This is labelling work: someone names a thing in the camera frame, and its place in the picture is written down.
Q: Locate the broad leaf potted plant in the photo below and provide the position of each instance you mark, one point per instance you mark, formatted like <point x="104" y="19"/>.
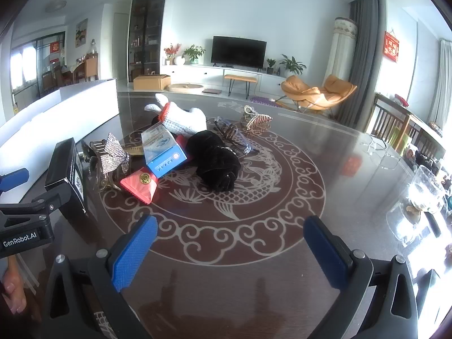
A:
<point x="291" y="65"/>

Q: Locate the black printed box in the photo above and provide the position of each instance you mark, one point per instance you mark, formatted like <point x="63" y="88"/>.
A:
<point x="63" y="162"/>

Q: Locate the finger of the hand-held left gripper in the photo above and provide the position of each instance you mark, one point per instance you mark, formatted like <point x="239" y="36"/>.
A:
<point x="16" y="176"/>
<point x="42" y="206"/>

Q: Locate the red paper envelope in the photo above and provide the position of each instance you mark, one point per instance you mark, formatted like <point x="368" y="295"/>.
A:
<point x="139" y="185"/>

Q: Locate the tall dark display cabinet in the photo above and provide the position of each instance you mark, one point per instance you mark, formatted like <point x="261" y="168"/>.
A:
<point x="144" y="42"/>

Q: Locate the white sheer curtain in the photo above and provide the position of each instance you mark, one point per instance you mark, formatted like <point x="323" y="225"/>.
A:
<point x="443" y="77"/>

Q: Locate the black flat television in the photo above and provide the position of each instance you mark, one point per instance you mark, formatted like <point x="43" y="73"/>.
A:
<point x="238" y="51"/>

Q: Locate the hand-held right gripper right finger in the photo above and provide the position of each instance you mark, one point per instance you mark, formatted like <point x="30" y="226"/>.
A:
<point x="323" y="250"/>

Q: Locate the red wall hanging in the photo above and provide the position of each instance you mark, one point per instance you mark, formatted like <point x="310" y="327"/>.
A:
<point x="392" y="46"/>

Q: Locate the purple floor mat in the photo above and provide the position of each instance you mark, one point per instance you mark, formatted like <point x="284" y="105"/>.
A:
<point x="263" y="100"/>

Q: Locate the red flower plant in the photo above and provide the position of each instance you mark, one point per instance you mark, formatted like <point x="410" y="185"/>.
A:
<point x="171" y="50"/>

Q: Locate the large glass jar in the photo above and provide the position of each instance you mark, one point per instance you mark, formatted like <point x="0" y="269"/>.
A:
<point x="420" y="197"/>

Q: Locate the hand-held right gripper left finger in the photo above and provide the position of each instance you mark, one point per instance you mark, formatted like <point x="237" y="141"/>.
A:
<point x="136" y="250"/>

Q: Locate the round tan pet bed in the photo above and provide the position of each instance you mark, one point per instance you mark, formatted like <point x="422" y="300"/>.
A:
<point x="185" y="87"/>

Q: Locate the dark flat floor pad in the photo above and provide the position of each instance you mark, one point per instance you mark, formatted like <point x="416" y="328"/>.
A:
<point x="212" y="91"/>

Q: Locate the gold metal hairpin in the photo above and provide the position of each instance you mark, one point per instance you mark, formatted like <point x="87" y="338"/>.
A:
<point x="133" y="150"/>

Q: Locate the clear plastic bag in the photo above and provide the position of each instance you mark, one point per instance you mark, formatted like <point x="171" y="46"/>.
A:
<point x="229" y="131"/>

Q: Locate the round ceiling light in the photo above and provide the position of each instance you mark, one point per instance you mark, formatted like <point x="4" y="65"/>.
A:
<point x="55" y="6"/>

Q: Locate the blue and white medicine box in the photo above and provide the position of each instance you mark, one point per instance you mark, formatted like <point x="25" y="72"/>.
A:
<point x="162" y="155"/>

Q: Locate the grey curtain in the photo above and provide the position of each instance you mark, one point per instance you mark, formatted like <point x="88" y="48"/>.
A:
<point x="363" y="60"/>

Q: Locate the white low television cabinet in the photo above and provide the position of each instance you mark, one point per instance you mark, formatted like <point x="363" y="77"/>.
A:
<point x="197" y="74"/>

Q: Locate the covered standing air conditioner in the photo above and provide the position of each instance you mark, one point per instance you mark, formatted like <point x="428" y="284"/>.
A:
<point x="339" y="53"/>

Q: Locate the bushy green potted plant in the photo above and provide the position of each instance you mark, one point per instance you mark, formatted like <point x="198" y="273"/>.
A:
<point x="193" y="53"/>

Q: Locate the dark wooden chair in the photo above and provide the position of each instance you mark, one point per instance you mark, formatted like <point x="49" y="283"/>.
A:
<point x="385" y="120"/>

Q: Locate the small potted plant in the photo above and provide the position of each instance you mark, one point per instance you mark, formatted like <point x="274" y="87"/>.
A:
<point x="271" y="64"/>

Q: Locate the clear acrylic holder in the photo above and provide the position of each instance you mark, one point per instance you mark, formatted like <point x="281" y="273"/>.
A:
<point x="381" y="152"/>

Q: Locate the large white storage box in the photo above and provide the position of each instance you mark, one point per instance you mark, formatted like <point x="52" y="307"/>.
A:
<point x="53" y="120"/>

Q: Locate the tan bench with metal legs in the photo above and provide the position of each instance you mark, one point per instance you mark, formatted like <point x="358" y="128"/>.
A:
<point x="240" y="77"/>

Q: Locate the person's left hand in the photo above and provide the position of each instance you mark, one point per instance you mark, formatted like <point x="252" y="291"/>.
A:
<point x="10" y="286"/>

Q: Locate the white round vase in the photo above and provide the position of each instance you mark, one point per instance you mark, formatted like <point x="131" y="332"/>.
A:
<point x="180" y="60"/>

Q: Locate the cardboard box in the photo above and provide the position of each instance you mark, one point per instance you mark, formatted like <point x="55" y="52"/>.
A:
<point x="150" y="83"/>

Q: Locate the white knit glove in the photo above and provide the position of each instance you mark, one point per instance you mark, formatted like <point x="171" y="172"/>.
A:
<point x="183" y="120"/>

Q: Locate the framed wall painting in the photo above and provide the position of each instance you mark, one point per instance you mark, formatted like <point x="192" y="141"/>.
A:
<point x="81" y="32"/>

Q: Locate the black velvet scrunchie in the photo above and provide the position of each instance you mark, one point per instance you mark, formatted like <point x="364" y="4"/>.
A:
<point x="215" y="162"/>

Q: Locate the orange lounge chair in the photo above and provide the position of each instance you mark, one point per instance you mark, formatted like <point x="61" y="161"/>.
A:
<point x="310" y="95"/>

